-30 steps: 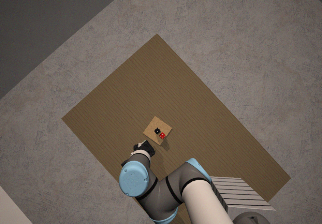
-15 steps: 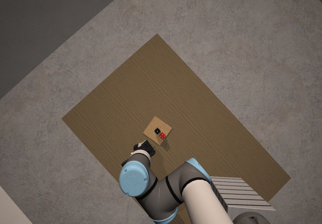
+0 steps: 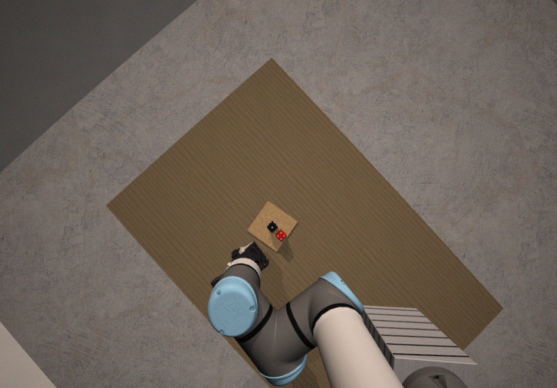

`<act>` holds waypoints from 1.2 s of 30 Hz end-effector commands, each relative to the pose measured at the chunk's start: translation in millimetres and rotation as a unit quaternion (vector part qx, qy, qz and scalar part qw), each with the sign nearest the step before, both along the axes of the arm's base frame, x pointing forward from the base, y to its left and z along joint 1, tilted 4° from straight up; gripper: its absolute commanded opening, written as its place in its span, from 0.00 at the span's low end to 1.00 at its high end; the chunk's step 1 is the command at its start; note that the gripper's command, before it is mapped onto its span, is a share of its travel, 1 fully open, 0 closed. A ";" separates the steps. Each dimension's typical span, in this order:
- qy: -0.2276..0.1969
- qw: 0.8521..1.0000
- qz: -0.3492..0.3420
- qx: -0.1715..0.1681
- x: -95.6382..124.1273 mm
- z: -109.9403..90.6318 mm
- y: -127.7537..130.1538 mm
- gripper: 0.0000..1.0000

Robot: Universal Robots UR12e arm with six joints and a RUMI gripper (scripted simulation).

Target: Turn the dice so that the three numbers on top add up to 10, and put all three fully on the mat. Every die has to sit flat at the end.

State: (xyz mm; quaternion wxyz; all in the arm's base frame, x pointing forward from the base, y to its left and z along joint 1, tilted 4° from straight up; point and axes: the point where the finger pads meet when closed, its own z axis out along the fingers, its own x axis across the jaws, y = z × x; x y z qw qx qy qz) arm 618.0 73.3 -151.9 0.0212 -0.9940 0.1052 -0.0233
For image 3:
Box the tan cork mat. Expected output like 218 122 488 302
247 201 298 251

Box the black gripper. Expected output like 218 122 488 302
231 241 269 271

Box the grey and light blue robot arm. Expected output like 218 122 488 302
207 258 468 388

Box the dark red die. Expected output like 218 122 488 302
276 229 286 241

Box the black die with white pips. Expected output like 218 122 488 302
267 221 277 232

